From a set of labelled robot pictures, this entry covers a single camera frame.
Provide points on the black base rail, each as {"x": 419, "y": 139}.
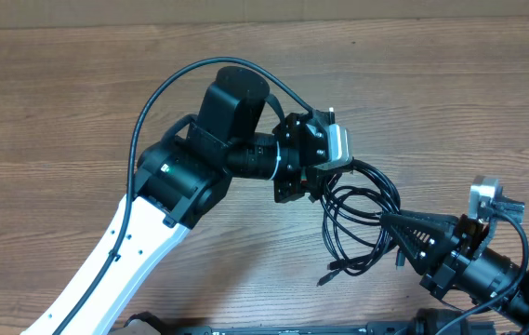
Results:
{"x": 425, "y": 322}

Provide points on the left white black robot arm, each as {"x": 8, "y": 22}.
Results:
{"x": 240, "y": 131}

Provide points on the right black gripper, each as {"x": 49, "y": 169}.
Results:
{"x": 440, "y": 231}

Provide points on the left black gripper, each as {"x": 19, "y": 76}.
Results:
{"x": 296, "y": 182}

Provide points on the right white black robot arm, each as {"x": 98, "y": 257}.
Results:
{"x": 512, "y": 286}

